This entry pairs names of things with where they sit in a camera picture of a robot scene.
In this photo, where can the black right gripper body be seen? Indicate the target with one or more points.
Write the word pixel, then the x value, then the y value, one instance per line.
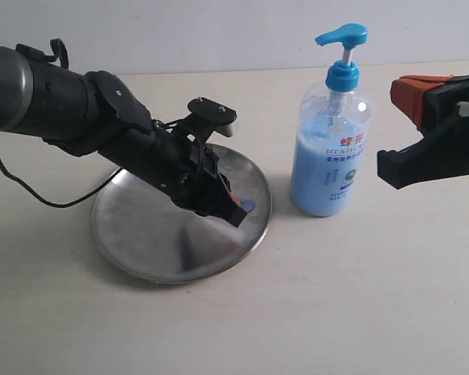
pixel 443 151

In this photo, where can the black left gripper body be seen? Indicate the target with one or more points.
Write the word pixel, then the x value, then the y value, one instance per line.
pixel 195 183

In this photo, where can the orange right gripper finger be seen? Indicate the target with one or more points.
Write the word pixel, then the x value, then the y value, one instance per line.
pixel 407 94

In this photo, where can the blue soap blob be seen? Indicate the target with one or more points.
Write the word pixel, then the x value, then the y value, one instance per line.
pixel 248 205

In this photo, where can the blue pump lotion bottle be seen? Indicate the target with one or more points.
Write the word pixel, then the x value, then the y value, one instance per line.
pixel 334 120

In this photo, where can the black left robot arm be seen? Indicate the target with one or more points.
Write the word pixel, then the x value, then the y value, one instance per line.
pixel 97 113

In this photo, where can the round steel plate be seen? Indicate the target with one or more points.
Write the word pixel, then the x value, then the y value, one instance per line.
pixel 141 232

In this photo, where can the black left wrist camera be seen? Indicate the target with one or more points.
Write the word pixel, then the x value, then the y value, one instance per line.
pixel 208 117

